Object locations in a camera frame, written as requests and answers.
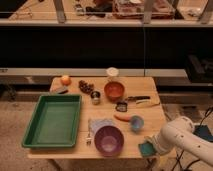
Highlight small blue cup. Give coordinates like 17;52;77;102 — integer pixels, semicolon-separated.
130;116;144;132

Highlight orange carrot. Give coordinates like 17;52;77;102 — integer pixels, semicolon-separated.
114;115;131;122

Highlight wooden table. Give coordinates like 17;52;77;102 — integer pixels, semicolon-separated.
28;77;166;159

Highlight green plastic tray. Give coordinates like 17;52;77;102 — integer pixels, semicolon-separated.
22;94;82;148

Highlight grey scrub block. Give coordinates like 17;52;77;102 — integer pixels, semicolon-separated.
50;86;68;94

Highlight black handled knife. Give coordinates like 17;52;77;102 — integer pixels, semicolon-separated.
125;96;150;102

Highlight metal fork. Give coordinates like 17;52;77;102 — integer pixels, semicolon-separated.
86;119;92;145

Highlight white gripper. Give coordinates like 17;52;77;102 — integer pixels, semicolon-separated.
144;136;158;156

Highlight purple bowl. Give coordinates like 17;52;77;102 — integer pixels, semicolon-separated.
94;126;124;157

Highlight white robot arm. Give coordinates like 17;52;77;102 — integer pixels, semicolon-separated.
145;116;213;167

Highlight black box on floor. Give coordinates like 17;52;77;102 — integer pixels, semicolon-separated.
194;125;213;143

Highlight green sponge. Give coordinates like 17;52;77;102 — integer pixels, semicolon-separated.
138;141;156;157

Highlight orange bowl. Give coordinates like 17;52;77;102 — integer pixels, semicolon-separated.
104;82;125;101

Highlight black cable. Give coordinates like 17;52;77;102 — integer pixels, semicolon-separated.
169;106;213;171

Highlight grey cloth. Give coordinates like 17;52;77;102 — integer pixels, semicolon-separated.
89;119;114;135

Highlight bunch of dark grapes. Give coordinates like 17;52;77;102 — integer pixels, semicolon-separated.
79;80;94;94

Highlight small metal cup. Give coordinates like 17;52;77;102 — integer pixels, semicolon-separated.
90;91;101;105

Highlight orange fruit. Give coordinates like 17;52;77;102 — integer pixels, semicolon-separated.
60;75;71;86

